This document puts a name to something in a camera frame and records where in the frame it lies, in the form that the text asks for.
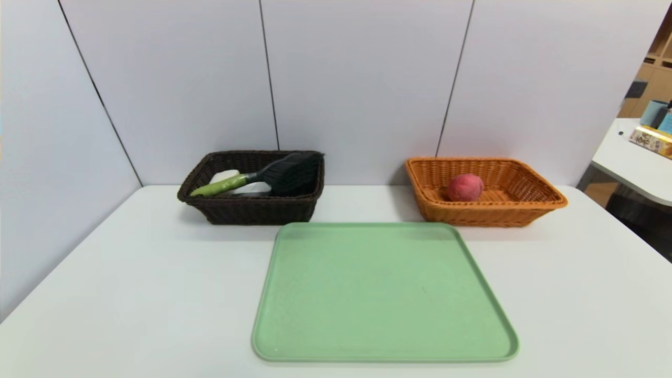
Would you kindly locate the white rectangular eraser box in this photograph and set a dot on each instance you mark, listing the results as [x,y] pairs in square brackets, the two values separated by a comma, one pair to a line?
[252,189]

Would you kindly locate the white soap bar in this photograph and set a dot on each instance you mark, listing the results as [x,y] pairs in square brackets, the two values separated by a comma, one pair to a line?
[223,176]

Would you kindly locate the red peach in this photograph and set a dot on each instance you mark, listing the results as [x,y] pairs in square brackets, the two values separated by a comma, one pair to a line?
[465,187]

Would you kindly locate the dark brown wicker basket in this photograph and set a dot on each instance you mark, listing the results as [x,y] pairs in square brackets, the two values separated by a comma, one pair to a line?
[247,210]

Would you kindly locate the orange wicker basket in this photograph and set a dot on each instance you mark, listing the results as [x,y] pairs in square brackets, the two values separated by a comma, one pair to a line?
[525,205]

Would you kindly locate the light green plastic tray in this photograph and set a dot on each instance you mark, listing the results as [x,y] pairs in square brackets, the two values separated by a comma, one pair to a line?
[383,294]

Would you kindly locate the white side table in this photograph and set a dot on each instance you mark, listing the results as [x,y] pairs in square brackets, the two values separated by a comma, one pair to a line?
[630,157]

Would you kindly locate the dark wicker bin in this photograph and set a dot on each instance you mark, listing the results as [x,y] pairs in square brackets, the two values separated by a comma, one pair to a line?
[640,215]

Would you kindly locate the yellow printed box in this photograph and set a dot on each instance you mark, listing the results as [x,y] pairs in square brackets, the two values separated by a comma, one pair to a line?
[651,140]

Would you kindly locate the blue cup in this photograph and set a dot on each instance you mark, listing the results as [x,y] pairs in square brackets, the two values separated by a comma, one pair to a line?
[653,113]

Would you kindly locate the wooden shelf unit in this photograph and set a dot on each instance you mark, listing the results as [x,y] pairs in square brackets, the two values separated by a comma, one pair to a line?
[656,73]

